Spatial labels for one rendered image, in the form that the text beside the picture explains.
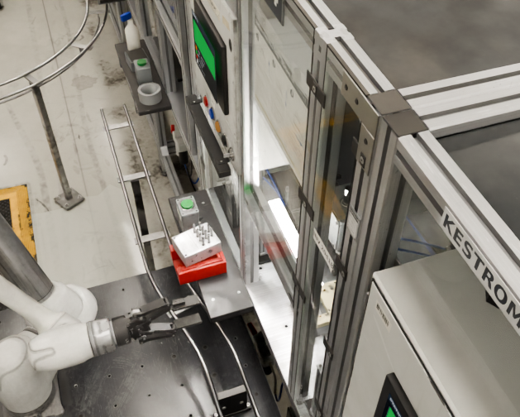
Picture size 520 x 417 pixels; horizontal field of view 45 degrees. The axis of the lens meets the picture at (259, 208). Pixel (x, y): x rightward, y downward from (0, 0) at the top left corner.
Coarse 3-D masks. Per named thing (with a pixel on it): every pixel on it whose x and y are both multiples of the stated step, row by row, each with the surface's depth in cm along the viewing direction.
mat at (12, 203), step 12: (0, 192) 355; (12, 192) 354; (24, 192) 355; (0, 204) 347; (12, 204) 347; (24, 204) 348; (12, 216) 342; (24, 216) 342; (12, 228) 335; (24, 228) 336; (24, 240) 330
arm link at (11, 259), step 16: (0, 224) 176; (0, 240) 176; (16, 240) 180; (0, 256) 178; (16, 256) 180; (32, 256) 187; (0, 272) 182; (16, 272) 181; (32, 272) 184; (32, 288) 185; (48, 288) 189; (64, 288) 193; (80, 288) 200; (48, 304) 188; (64, 304) 191; (80, 304) 196; (96, 304) 203; (80, 320) 195
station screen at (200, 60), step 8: (192, 16) 163; (200, 24) 156; (200, 32) 158; (208, 40) 151; (208, 48) 154; (200, 56) 166; (200, 64) 168; (208, 72) 160; (208, 80) 163; (216, 80) 154; (216, 88) 156; (216, 96) 159
